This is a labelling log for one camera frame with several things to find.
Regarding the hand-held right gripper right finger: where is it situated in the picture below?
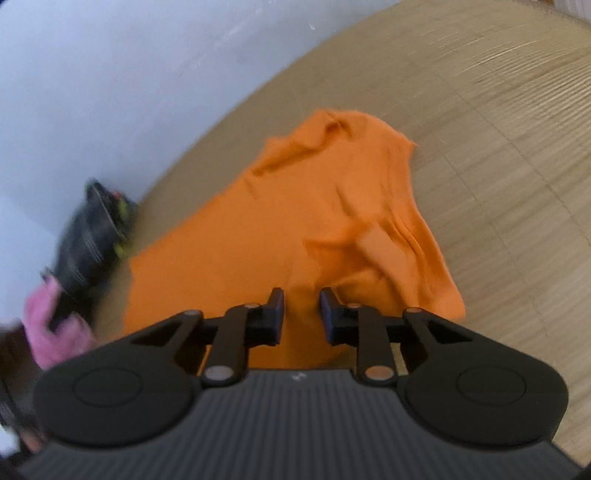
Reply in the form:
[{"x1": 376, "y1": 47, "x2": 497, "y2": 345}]
[{"x1": 320, "y1": 287, "x2": 472, "y2": 385}]

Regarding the dark plaid folded garment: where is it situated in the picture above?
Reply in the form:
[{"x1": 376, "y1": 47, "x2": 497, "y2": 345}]
[{"x1": 48, "y1": 179, "x2": 139, "y2": 326}]

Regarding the pink garment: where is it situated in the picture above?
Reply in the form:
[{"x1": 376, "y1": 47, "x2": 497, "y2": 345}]
[{"x1": 22, "y1": 279, "x2": 100, "y2": 371}]

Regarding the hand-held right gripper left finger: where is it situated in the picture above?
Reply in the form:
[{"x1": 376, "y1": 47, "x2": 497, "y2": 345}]
[{"x1": 130, "y1": 287, "x2": 286, "y2": 387}]

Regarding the orange t-shirt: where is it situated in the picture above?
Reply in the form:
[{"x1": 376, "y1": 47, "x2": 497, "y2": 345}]
[{"x1": 124, "y1": 108, "x2": 467, "y2": 371}]

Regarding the yellow-green folded garment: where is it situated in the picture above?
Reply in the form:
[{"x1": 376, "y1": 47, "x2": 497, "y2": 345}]
[{"x1": 112, "y1": 193, "x2": 136, "y2": 259}]

